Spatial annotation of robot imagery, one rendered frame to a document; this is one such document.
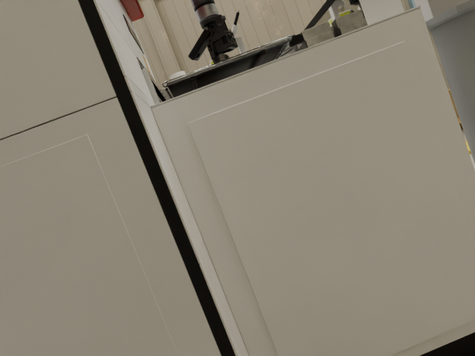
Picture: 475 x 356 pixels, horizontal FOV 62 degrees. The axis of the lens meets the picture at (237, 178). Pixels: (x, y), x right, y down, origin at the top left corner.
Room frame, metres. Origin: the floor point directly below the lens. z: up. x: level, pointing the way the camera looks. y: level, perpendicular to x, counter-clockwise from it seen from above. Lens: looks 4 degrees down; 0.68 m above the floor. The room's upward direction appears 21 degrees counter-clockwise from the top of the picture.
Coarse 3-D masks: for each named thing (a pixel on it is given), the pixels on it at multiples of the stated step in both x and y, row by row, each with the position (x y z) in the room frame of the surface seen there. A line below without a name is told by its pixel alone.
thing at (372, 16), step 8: (360, 0) 0.93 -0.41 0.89; (368, 0) 0.93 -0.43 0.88; (376, 0) 0.93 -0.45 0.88; (384, 0) 0.93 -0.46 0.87; (392, 0) 0.93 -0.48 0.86; (400, 0) 0.93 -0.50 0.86; (368, 8) 0.93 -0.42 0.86; (376, 8) 0.93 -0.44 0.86; (384, 8) 0.93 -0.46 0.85; (392, 8) 0.93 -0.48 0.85; (400, 8) 0.93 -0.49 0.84; (368, 16) 0.93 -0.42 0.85; (376, 16) 0.93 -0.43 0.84; (384, 16) 0.93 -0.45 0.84; (368, 24) 0.93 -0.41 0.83
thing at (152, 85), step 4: (144, 68) 1.00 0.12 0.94; (144, 72) 1.00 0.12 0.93; (148, 72) 1.04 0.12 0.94; (144, 76) 1.00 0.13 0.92; (148, 76) 1.00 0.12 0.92; (148, 80) 1.00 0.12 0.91; (152, 80) 1.06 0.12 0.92; (148, 84) 1.00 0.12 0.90; (152, 84) 1.00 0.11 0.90; (156, 84) 1.19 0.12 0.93; (152, 88) 1.00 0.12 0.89; (156, 88) 1.17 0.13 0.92; (152, 92) 1.00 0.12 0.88; (156, 92) 1.22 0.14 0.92; (160, 92) 1.26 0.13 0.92; (152, 96) 1.00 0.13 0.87; (156, 96) 1.00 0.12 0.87; (160, 96) 1.31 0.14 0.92; (164, 96) 1.38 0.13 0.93; (156, 100) 1.00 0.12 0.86; (160, 100) 1.08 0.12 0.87; (164, 100) 1.41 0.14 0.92
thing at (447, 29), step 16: (448, 16) 1.11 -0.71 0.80; (464, 16) 1.16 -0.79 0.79; (432, 32) 1.25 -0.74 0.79; (448, 32) 1.19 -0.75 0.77; (464, 32) 1.16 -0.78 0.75; (448, 48) 1.20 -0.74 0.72; (464, 48) 1.17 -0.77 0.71; (448, 64) 1.22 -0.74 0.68; (464, 64) 1.18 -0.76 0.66; (448, 80) 1.25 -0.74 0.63; (464, 80) 1.19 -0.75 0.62; (464, 96) 1.20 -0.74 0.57; (464, 112) 1.22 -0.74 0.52; (464, 128) 1.25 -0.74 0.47
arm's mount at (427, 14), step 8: (416, 0) 1.28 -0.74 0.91; (424, 0) 1.21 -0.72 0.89; (432, 0) 1.19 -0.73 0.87; (440, 0) 1.18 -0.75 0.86; (448, 0) 1.18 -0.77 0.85; (456, 0) 1.17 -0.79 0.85; (464, 0) 1.17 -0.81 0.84; (424, 8) 1.24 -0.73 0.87; (432, 8) 1.19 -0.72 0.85; (440, 8) 1.18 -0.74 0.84; (448, 8) 1.18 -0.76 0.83; (424, 16) 1.26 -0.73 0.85; (432, 16) 1.19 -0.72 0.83
